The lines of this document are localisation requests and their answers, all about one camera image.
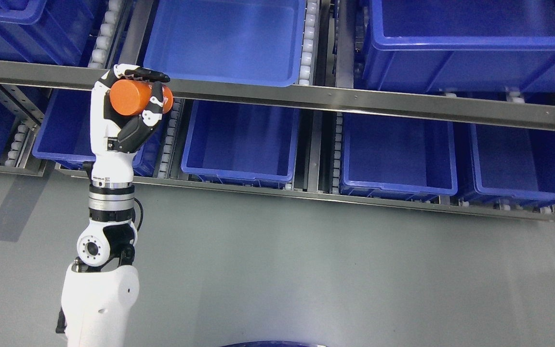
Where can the lower blue bin centre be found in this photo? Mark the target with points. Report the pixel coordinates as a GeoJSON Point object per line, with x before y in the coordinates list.
{"type": "Point", "coordinates": [240, 144]}

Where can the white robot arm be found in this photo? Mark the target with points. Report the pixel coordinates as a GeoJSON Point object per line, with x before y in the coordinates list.
{"type": "Point", "coordinates": [101, 284]}

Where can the lower blue bin far right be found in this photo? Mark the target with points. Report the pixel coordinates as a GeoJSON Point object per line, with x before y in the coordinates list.
{"type": "Point", "coordinates": [506, 165]}

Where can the lower blue bin far left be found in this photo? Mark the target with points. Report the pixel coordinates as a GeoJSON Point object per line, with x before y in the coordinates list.
{"type": "Point", "coordinates": [64, 135]}

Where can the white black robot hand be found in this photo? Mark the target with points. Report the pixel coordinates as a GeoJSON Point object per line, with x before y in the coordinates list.
{"type": "Point", "coordinates": [116, 138]}

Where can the white roller track left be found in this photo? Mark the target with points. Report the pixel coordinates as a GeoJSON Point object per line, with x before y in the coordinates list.
{"type": "Point", "coordinates": [106, 35]}

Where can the large blue bin right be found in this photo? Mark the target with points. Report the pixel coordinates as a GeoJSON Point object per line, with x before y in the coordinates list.
{"type": "Point", "coordinates": [430, 46]}

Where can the orange cylindrical capacitor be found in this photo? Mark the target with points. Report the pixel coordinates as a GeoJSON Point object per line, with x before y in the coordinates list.
{"type": "Point", "coordinates": [129, 97]}

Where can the blue bin upper left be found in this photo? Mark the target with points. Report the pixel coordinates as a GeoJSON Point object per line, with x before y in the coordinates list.
{"type": "Point", "coordinates": [54, 32]}

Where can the white roller track centre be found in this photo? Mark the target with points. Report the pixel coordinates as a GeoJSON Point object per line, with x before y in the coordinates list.
{"type": "Point", "coordinates": [307, 61]}

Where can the white roller track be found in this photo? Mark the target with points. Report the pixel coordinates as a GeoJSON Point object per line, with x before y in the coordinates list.
{"type": "Point", "coordinates": [106, 35]}
{"type": "Point", "coordinates": [307, 61]}

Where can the shallow blue tray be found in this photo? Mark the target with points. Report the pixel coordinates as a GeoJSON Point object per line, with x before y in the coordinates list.
{"type": "Point", "coordinates": [248, 42]}

